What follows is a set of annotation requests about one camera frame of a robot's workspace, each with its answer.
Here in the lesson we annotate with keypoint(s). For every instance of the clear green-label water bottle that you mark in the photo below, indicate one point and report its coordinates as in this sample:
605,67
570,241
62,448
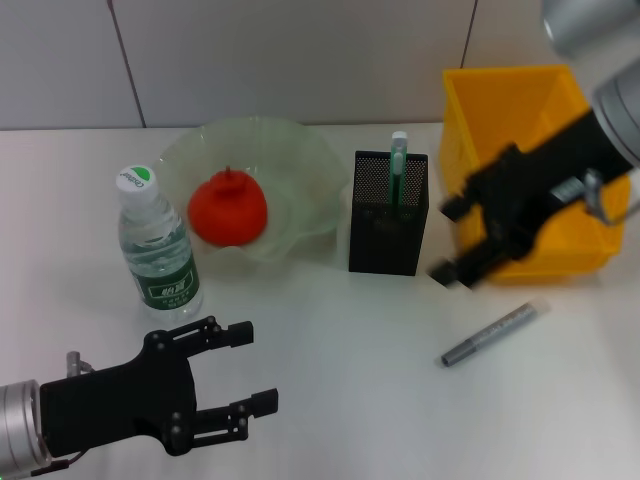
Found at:
160,260

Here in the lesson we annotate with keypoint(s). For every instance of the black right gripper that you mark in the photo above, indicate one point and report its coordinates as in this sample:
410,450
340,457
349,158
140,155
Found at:
540,180

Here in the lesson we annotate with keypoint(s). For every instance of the red-orange toy orange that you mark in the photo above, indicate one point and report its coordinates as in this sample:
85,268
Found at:
227,212

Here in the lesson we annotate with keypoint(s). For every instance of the green utility knife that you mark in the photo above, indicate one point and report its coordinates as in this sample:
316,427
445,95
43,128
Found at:
398,170

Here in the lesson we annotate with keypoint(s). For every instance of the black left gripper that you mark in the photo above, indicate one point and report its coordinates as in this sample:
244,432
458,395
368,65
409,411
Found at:
120,405

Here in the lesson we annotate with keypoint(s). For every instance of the pale green glass fruit plate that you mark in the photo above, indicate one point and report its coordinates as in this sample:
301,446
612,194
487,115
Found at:
300,175

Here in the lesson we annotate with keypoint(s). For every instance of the grey marker pen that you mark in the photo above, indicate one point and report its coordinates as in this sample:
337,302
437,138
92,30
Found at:
495,332

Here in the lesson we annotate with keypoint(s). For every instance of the black mesh pen holder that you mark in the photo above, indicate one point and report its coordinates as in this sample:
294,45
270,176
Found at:
382,240

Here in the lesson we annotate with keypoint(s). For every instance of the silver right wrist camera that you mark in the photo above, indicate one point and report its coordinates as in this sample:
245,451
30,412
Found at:
585,22

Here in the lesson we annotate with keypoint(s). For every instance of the yellow plastic bin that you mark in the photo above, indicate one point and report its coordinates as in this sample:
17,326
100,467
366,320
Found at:
500,110

